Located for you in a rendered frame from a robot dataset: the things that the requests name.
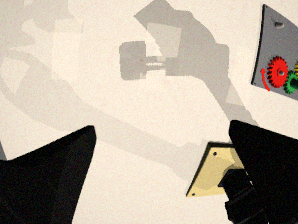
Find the green gear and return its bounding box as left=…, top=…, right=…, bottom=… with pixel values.
left=283, top=71, right=298, bottom=95

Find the red gear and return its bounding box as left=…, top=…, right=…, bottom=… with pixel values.
left=266, top=56, right=289, bottom=88

